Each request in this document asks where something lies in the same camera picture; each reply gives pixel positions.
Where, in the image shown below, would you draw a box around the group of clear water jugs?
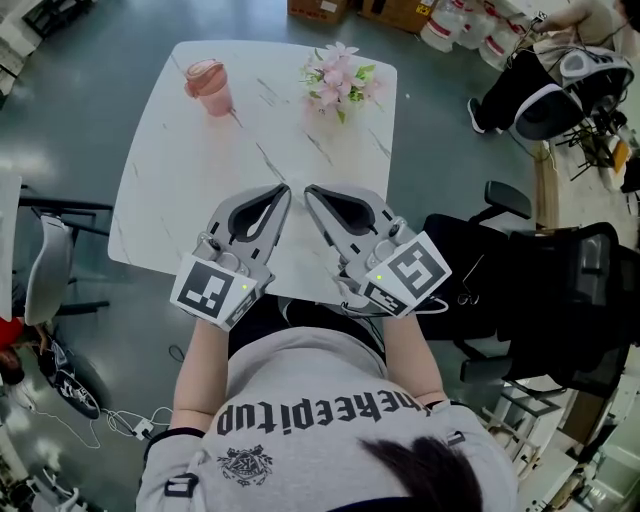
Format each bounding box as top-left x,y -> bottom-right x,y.
419,0 -> 529,67

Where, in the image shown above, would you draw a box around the potted pink artificial flowers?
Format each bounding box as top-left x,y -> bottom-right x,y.
298,41 -> 389,127

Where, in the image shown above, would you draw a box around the cardboard box yellow label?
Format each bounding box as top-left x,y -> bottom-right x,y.
360,0 -> 442,36

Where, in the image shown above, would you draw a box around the white power strip with cables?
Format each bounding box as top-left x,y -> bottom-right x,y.
102,405 -> 174,442

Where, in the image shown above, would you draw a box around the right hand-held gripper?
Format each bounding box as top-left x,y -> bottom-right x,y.
303,183 -> 453,319

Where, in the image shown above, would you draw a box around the pink drinking cup with lid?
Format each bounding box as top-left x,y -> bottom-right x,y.
183,58 -> 236,119

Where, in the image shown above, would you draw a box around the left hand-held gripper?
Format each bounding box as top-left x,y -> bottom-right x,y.
170,182 -> 293,333

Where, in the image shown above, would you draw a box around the black mesh office chair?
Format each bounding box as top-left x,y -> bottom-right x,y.
422,180 -> 640,387

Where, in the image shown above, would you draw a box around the grey plastic chair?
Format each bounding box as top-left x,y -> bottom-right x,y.
23,214 -> 76,327

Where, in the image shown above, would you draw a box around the person's grey printed T-shirt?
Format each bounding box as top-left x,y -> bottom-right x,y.
134,324 -> 519,512

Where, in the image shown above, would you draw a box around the white metal rack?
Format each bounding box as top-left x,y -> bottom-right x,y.
479,379 -> 577,482

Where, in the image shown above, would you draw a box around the person's right forearm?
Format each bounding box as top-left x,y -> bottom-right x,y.
382,304 -> 450,410

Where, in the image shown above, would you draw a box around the person's black trousers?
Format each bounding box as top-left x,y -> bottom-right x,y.
232,294 -> 386,362

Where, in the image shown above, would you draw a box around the person's left forearm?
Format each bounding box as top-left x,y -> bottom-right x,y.
169,317 -> 232,432

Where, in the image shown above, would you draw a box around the cardboard box red print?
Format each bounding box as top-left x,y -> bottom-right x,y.
287,0 -> 352,26

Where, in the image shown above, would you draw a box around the metal wire hook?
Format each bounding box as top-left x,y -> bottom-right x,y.
457,253 -> 487,308

